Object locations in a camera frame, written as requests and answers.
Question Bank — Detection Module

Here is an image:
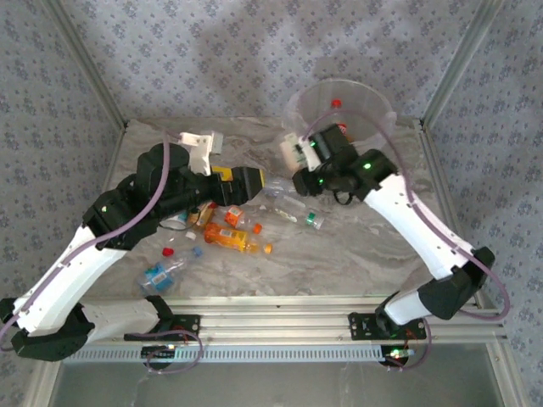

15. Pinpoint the clear plastic bottle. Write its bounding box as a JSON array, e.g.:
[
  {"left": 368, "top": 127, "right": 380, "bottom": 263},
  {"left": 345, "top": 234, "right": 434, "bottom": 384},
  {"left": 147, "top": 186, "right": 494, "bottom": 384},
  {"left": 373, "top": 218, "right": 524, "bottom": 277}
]
[{"left": 262, "top": 177, "right": 307, "bottom": 209}]

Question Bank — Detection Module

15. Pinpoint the brown bottle orange label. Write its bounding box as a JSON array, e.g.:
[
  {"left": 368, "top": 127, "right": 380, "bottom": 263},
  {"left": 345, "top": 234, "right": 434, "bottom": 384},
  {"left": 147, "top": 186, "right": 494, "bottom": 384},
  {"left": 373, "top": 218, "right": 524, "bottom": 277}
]
[{"left": 186, "top": 202, "right": 217, "bottom": 228}]

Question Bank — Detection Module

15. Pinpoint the large orange plastic bottle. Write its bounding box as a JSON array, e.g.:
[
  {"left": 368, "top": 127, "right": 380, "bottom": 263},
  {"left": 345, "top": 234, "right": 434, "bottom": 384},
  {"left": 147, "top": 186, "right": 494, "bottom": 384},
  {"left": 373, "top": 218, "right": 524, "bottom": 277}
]
[{"left": 203, "top": 222, "right": 274, "bottom": 255}]

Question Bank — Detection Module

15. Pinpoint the clear bottle red cap red label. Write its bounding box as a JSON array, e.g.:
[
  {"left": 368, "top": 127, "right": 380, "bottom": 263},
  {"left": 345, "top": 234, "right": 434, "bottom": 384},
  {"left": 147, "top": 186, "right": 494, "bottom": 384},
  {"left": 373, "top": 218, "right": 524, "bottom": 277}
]
[{"left": 330, "top": 98, "right": 355, "bottom": 143}]

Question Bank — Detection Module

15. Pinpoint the clear bottle white label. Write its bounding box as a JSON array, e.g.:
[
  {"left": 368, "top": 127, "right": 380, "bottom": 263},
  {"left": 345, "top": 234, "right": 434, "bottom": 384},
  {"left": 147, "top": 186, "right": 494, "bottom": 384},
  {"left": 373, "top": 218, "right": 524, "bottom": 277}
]
[{"left": 163, "top": 210, "right": 198, "bottom": 240}]

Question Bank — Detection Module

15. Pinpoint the small bottle orange label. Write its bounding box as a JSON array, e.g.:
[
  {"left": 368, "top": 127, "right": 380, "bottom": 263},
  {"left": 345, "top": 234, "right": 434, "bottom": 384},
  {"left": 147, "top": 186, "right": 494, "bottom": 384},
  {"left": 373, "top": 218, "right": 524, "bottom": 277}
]
[{"left": 223, "top": 205, "right": 264, "bottom": 235}]

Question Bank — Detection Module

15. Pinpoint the clear bottle green cap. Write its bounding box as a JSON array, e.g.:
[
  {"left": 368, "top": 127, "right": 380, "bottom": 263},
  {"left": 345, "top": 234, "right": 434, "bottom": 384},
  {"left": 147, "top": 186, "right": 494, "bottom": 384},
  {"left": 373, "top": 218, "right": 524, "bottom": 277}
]
[{"left": 273, "top": 195, "right": 327, "bottom": 231}]

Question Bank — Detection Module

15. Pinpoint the clear plastic bucket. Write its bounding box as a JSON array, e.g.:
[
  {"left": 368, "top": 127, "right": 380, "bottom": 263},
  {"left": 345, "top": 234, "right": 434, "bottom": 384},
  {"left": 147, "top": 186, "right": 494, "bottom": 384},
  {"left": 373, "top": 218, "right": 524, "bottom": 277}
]
[{"left": 282, "top": 80, "right": 399, "bottom": 170}]

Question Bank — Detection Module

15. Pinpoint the clear bottle blue label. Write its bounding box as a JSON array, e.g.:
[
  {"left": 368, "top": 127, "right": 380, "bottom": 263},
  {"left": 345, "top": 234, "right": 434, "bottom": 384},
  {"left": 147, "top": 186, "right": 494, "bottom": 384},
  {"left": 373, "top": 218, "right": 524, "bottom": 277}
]
[{"left": 136, "top": 246, "right": 204, "bottom": 297}]

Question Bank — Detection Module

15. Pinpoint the aluminium base beam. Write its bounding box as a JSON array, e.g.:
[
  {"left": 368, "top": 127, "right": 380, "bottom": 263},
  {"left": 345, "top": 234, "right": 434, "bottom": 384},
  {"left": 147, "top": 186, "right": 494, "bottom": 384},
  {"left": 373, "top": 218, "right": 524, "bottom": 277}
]
[{"left": 80, "top": 295, "right": 508, "bottom": 345}]

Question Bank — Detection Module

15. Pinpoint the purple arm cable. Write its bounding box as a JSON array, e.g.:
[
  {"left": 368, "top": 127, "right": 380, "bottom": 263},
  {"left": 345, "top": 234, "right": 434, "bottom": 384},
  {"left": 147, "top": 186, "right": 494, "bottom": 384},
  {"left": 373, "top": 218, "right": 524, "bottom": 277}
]
[
  {"left": 301, "top": 109, "right": 512, "bottom": 319},
  {"left": 0, "top": 129, "right": 183, "bottom": 353}
]

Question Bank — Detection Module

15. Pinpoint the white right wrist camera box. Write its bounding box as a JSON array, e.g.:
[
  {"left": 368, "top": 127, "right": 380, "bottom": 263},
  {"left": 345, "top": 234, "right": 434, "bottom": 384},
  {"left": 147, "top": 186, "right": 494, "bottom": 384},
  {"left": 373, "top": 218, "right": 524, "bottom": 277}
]
[{"left": 278, "top": 131, "right": 320, "bottom": 174}]

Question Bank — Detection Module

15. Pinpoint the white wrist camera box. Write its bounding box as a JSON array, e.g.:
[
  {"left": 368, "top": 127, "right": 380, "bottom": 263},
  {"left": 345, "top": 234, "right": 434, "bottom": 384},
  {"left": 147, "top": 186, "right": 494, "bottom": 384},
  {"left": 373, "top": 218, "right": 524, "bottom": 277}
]
[
  {"left": 278, "top": 131, "right": 320, "bottom": 174},
  {"left": 178, "top": 130, "right": 225, "bottom": 176}
]

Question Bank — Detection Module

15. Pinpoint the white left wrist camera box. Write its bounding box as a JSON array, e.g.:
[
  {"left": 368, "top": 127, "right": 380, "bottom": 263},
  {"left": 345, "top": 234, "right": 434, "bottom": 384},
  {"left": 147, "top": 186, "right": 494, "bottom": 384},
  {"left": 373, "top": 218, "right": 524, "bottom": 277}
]
[{"left": 178, "top": 130, "right": 225, "bottom": 176}]

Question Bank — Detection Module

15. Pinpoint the aluminium frame rail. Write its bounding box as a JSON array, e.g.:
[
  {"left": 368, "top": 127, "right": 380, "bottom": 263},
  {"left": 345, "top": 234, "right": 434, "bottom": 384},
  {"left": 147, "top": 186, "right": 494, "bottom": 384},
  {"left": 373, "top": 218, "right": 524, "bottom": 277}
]
[
  {"left": 417, "top": 120, "right": 484, "bottom": 306},
  {"left": 23, "top": 122, "right": 129, "bottom": 407}
]

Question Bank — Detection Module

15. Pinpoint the aluminium frame post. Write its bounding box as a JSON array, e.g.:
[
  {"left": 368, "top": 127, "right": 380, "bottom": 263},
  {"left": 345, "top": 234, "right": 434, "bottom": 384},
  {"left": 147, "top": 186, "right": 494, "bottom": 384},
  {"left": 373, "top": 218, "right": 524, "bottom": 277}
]
[
  {"left": 42, "top": 0, "right": 129, "bottom": 129},
  {"left": 417, "top": 0, "right": 507, "bottom": 128}
]

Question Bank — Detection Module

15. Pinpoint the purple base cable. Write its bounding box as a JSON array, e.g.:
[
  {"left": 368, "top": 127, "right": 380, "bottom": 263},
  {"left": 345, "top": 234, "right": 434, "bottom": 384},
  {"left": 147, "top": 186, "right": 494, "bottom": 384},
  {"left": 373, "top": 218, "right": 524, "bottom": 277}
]
[
  {"left": 383, "top": 317, "right": 434, "bottom": 372},
  {"left": 143, "top": 329, "right": 204, "bottom": 375}
]

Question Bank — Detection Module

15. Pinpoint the grey slotted cable duct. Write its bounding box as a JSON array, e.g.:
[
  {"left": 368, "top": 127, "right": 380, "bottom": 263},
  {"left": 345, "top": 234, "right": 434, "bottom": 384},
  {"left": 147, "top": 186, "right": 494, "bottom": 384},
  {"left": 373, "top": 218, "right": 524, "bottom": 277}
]
[{"left": 63, "top": 343, "right": 411, "bottom": 365}]

